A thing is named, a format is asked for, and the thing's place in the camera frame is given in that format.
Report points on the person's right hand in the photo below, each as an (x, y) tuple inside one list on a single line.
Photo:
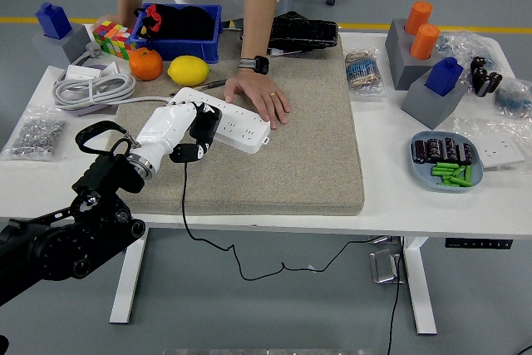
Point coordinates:
[(122, 19)]

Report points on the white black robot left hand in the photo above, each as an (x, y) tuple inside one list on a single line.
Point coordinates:
[(162, 130)]

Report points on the person's left hand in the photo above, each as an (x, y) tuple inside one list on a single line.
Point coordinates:
[(255, 88)]

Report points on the white power strip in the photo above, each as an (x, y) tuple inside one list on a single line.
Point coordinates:
[(245, 128)]

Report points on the black plug adapter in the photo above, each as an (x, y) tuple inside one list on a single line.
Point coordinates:
[(205, 124)]

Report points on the bag of tan blue resistors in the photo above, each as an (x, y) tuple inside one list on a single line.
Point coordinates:
[(362, 68)]

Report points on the person's left forearm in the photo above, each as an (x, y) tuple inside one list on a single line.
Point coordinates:
[(259, 6)]

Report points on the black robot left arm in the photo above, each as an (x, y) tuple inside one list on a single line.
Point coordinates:
[(62, 247)]

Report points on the colourful puzzle cube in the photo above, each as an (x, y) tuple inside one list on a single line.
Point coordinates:
[(106, 35), (124, 43)]

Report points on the black wrist watch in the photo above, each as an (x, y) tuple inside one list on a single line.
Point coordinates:
[(259, 65)]

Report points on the dark pen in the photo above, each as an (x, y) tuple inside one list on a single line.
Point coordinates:
[(214, 83)]

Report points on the white paper label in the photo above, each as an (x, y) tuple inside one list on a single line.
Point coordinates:
[(291, 52)]

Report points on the orange fruit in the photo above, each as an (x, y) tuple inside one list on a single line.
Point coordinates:
[(145, 64)]

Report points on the black cloth bag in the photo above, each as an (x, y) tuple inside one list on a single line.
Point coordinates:
[(187, 22)]

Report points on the small white box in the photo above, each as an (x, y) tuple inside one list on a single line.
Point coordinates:
[(85, 72)]

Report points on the yellow lemon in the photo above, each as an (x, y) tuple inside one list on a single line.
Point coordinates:
[(189, 70)]

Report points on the grey square holder block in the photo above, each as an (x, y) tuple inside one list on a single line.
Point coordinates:
[(62, 49), (428, 107)]

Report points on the blue bottle-shaped block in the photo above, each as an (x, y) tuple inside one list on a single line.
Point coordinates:
[(54, 20), (442, 76)]

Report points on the purple pad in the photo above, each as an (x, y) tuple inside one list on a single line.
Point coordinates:
[(95, 110)]

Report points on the blue plastic bin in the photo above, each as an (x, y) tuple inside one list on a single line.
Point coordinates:
[(187, 49)]

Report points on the grey-brown mat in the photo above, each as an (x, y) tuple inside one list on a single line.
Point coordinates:
[(291, 155)]

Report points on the clear bag of blue components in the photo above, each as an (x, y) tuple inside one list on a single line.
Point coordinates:
[(374, 91)]

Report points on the bag of metal nuts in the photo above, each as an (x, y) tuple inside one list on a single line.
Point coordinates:
[(37, 134)]

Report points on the grey block with two holes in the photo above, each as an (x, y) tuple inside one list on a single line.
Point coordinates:
[(401, 60)]

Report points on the white table leg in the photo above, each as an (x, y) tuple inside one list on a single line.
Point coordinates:
[(126, 288), (420, 288)]

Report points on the orange cylinder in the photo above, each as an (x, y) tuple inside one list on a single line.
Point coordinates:
[(425, 41), (419, 16)]

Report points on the black capacitor on plate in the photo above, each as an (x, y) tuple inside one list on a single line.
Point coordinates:
[(435, 150), (450, 149), (420, 151), (465, 154)]

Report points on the blue-grey plate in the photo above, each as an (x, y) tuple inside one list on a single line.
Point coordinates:
[(424, 176)]

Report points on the green cylinder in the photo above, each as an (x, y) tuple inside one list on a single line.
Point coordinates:
[(459, 171), (468, 173), (446, 165), (442, 171), (460, 181), (448, 183)]

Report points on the crumpled clear plastic bag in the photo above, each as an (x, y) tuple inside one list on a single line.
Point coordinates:
[(457, 45)]

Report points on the clear plastic socket bag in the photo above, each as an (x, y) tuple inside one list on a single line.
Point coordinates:
[(469, 126)]

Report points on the silver metal pedal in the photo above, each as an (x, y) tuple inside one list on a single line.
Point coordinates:
[(384, 265)]

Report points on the black table control panel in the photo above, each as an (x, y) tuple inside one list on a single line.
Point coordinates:
[(478, 243)]

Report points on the white wall socket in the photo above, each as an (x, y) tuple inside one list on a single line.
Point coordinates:
[(500, 151)]

